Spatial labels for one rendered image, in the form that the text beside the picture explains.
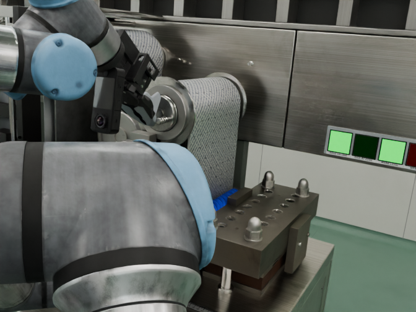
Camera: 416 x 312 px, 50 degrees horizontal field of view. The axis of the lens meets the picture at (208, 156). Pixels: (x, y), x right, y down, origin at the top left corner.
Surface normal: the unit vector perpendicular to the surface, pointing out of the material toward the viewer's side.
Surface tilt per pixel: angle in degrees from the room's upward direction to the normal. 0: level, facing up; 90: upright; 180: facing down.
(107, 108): 80
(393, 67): 90
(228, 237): 0
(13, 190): 52
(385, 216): 90
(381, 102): 90
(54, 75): 90
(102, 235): 46
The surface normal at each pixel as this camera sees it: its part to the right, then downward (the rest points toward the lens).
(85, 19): 0.72, 0.47
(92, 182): 0.25, -0.41
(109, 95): -0.44, 0.04
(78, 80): 0.61, 0.25
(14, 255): 0.25, 0.43
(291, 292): 0.07, -0.96
